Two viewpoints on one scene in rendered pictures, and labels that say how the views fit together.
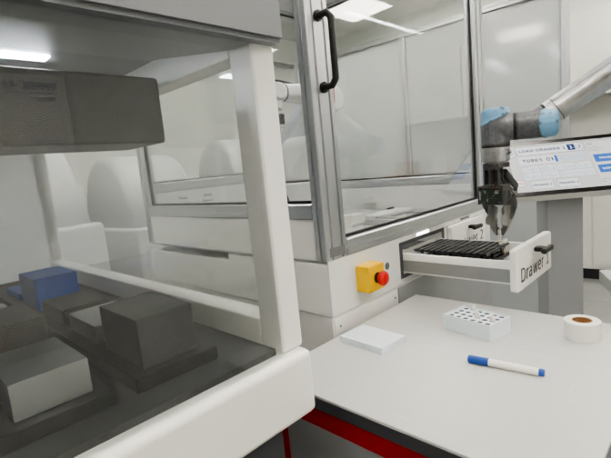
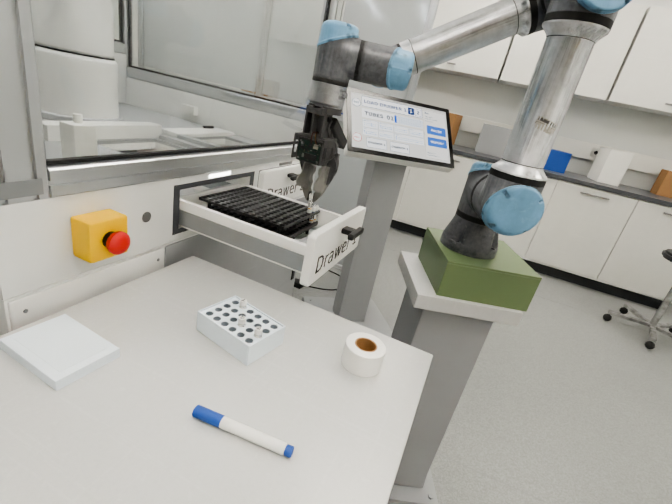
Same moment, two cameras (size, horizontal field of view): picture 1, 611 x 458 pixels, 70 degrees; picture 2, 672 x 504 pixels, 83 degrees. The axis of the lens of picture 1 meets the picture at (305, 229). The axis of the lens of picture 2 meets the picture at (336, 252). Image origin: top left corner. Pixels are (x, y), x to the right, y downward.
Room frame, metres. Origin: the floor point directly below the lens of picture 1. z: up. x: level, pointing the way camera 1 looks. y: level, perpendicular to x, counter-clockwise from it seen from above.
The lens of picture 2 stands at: (0.45, -0.27, 1.18)
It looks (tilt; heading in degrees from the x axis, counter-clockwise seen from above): 23 degrees down; 334
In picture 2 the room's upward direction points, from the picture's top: 12 degrees clockwise
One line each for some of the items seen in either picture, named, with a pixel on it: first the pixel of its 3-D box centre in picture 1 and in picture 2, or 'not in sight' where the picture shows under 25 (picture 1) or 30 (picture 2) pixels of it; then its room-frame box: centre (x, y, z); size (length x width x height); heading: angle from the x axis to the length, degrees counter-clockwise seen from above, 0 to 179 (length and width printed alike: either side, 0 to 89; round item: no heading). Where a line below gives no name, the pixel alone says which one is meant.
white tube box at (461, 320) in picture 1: (475, 322); (240, 327); (0.99, -0.38, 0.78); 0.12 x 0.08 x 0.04; 34
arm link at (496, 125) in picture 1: (496, 127); (336, 54); (1.25, -0.57, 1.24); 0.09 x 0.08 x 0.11; 65
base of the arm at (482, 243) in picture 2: not in sight; (473, 230); (1.19, -1.02, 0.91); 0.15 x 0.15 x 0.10
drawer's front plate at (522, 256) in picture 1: (532, 259); (336, 241); (1.16, -0.61, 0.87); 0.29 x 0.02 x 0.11; 135
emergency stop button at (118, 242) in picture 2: (381, 277); (116, 241); (1.11, -0.19, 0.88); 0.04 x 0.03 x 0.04; 135
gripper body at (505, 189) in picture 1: (495, 184); (318, 135); (1.25, -0.56, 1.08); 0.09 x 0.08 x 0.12; 135
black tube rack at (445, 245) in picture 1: (461, 255); (261, 216); (1.30, -0.47, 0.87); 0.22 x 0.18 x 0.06; 45
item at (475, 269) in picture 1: (458, 257); (257, 217); (1.31, -0.46, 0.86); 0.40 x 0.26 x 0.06; 45
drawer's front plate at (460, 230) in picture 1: (467, 234); (285, 183); (1.61, -0.61, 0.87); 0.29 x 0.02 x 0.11; 135
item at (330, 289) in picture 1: (323, 242); (96, 151); (1.75, -0.07, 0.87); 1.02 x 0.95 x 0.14; 135
